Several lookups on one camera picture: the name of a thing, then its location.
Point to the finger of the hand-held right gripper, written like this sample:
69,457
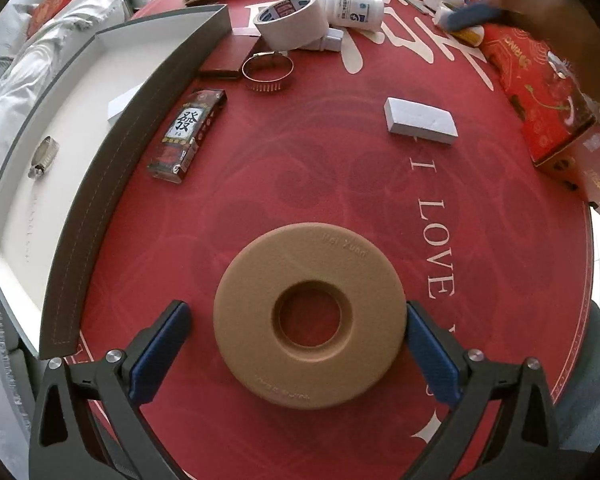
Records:
472,15

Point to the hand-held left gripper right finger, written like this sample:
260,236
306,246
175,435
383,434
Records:
430,355

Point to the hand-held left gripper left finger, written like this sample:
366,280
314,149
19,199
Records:
160,342

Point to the white pill bottle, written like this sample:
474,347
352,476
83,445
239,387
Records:
355,10

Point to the white tape roll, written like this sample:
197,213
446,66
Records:
300,25

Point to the grey tray box white inside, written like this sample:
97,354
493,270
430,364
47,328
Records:
130,135

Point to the dark red box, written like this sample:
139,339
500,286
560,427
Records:
227,57

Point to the white jar right edge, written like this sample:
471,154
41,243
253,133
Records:
467,36

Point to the white foam block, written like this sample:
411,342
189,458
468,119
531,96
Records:
420,122

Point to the grey chair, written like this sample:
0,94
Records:
587,360

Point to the orange printed carton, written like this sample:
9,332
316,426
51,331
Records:
595,170

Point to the dark red labelled packet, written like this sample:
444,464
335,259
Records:
187,135

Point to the small white block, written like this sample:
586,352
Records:
122,105

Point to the grey sofa with blanket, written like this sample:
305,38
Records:
55,60

